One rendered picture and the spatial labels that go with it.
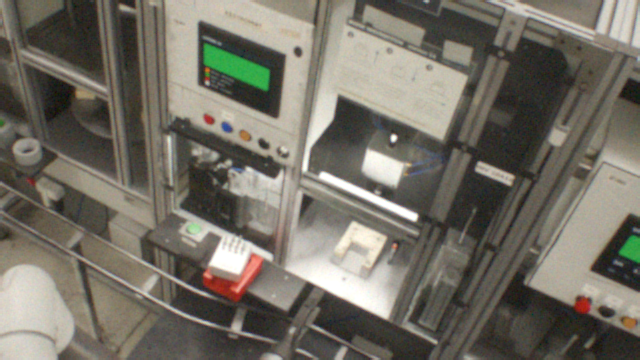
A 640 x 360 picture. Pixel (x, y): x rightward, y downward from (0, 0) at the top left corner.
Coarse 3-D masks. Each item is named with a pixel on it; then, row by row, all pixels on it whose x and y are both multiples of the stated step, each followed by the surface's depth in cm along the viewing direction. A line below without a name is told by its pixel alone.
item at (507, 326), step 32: (608, 128) 128; (512, 288) 169; (512, 320) 177; (544, 320) 171; (576, 320) 165; (480, 352) 192; (512, 352) 185; (544, 352) 179; (576, 352) 173; (608, 352) 167
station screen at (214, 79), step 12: (204, 36) 158; (204, 48) 160; (216, 48) 158; (228, 48) 156; (204, 60) 163; (252, 60) 155; (264, 60) 153; (204, 72) 165; (216, 72) 163; (204, 84) 168; (216, 84) 166; (228, 84) 164; (240, 84) 162; (252, 84) 160; (240, 96) 165; (252, 96) 163; (264, 96) 161; (264, 108) 163
